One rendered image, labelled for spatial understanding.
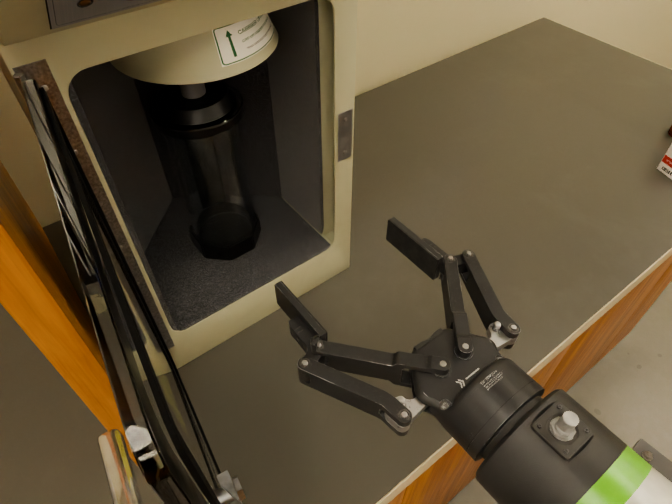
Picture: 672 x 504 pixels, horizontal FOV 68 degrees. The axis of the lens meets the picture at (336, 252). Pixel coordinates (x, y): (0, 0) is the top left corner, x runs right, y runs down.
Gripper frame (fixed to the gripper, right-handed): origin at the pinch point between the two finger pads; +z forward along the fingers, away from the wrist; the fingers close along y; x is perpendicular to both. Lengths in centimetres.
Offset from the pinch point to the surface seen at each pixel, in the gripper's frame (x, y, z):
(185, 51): -14.9, 3.6, 19.3
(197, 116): -5.5, 2.4, 23.4
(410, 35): 18, -67, 59
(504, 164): 25, -55, 18
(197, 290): 17.9, 9.1, 20.6
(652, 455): 117, -90, -38
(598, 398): 119, -95, -18
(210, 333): 21.9, 10.4, 16.1
